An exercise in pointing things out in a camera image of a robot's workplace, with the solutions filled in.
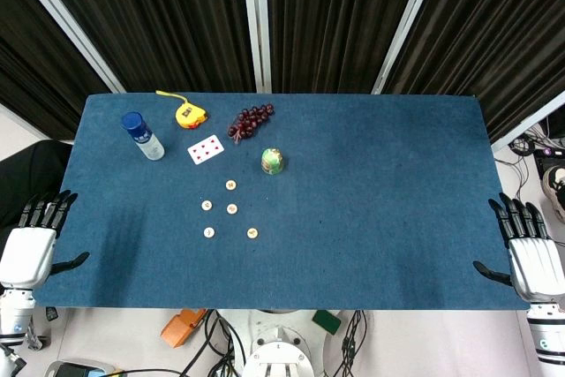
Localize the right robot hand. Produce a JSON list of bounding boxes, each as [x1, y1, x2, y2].
[[472, 192, 565, 305]]

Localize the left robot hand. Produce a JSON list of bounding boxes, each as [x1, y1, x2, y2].
[[0, 190, 91, 290]]

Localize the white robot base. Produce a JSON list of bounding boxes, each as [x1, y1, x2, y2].
[[241, 309, 339, 377]]

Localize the black and white sneaker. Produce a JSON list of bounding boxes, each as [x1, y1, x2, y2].
[[541, 166, 565, 224]]

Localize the grey and black device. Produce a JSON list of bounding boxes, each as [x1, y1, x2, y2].
[[43, 358, 117, 377]]

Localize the clear bottle with blue cap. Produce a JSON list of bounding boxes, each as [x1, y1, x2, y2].
[[121, 111, 166, 162]]

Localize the orange plastic device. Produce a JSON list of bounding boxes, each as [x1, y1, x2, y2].
[[160, 308, 208, 350]]

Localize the blue table cloth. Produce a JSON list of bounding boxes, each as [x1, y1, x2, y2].
[[33, 93, 531, 312]]

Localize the black pleated curtain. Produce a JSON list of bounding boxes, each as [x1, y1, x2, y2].
[[28, 0, 258, 94], [382, 0, 565, 145], [0, 0, 118, 142], [264, 0, 430, 95]]

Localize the red hearts playing card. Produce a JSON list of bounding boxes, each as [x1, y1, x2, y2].
[[186, 133, 226, 166]]

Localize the yellow tape measure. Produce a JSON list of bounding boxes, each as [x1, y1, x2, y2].
[[155, 89, 211, 131]]

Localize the green block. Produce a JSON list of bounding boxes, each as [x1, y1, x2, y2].
[[312, 310, 343, 336]]

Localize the dark red grape bunch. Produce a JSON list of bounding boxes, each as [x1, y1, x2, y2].
[[227, 103, 275, 145]]

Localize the green matryoshka doll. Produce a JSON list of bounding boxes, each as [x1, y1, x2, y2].
[[260, 147, 286, 177]]

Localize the tangled floor cables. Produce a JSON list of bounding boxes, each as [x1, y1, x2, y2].
[[507, 123, 565, 162]]

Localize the white frame post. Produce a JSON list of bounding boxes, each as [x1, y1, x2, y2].
[[239, 0, 273, 94], [0, 102, 50, 142], [489, 93, 565, 152], [372, 0, 448, 95], [2, 0, 127, 94]]

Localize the black cable bundle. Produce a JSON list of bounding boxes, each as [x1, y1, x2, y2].
[[335, 309, 376, 377], [176, 309, 248, 377]]

